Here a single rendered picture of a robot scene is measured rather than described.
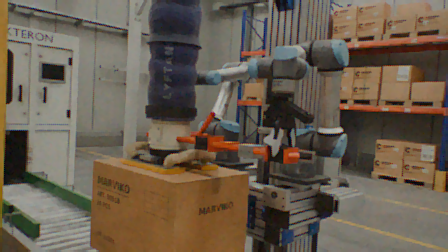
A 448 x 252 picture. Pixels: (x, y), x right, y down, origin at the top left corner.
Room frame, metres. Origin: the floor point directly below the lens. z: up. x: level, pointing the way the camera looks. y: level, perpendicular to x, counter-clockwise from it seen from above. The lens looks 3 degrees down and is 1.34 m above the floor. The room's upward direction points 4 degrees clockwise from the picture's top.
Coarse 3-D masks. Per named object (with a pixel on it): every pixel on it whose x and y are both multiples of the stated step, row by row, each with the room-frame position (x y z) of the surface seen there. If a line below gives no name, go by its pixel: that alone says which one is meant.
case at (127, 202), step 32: (96, 160) 1.68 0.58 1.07; (96, 192) 1.66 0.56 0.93; (128, 192) 1.49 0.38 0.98; (160, 192) 1.35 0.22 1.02; (192, 192) 1.34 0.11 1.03; (224, 192) 1.46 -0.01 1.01; (96, 224) 1.65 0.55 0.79; (128, 224) 1.48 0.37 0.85; (160, 224) 1.34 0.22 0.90; (192, 224) 1.34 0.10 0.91; (224, 224) 1.47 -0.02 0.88
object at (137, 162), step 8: (120, 160) 1.64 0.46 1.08; (128, 160) 1.61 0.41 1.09; (136, 160) 1.59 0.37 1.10; (144, 160) 1.60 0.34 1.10; (160, 160) 1.51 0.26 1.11; (144, 168) 1.51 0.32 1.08; (152, 168) 1.48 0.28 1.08; (160, 168) 1.45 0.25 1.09; (168, 168) 1.46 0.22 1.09; (176, 168) 1.47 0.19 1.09; (184, 168) 1.49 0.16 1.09
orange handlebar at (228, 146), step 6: (192, 132) 1.91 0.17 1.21; (180, 138) 1.54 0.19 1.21; (186, 138) 1.52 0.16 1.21; (192, 138) 1.50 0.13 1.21; (216, 144) 1.40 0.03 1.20; (222, 144) 1.38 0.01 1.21; (228, 144) 1.36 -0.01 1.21; (234, 144) 1.35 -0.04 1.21; (228, 150) 1.36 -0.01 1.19; (234, 150) 1.34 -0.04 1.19; (258, 150) 1.26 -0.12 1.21; (264, 150) 1.25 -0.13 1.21; (288, 156) 1.18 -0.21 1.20; (294, 156) 1.18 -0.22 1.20
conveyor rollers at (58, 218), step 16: (16, 192) 3.07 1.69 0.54; (32, 192) 3.07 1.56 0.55; (48, 192) 3.08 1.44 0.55; (32, 208) 2.65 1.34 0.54; (48, 208) 2.65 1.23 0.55; (64, 208) 2.71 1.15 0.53; (80, 208) 2.71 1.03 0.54; (16, 224) 2.32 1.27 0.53; (48, 224) 2.31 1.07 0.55; (64, 224) 2.36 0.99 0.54; (80, 224) 2.35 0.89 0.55; (32, 240) 2.06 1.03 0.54; (48, 240) 2.05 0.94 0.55; (64, 240) 2.09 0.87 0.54; (80, 240) 2.08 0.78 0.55
